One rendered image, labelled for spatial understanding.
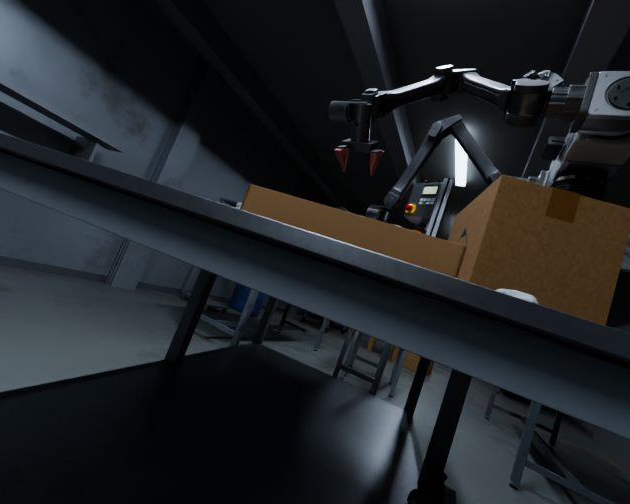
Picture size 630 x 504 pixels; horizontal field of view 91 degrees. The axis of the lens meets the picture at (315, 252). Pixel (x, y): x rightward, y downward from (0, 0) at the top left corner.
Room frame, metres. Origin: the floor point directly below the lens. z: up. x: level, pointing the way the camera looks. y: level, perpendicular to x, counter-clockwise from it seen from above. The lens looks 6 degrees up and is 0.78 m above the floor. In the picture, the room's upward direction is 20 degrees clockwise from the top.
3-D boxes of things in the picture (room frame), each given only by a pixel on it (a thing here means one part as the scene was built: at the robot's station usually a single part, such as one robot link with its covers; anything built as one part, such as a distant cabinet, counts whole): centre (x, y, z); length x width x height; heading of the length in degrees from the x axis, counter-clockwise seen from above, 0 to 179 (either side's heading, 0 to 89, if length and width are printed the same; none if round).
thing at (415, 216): (1.52, -0.45, 1.38); 0.17 x 0.10 x 0.19; 39
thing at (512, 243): (0.71, -0.44, 0.99); 0.30 x 0.24 x 0.27; 170
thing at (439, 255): (0.48, -0.06, 0.85); 0.30 x 0.26 x 0.04; 164
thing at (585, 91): (0.73, -0.48, 1.45); 0.09 x 0.08 x 0.12; 152
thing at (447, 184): (1.44, -0.49, 1.17); 0.04 x 0.04 x 0.67; 74
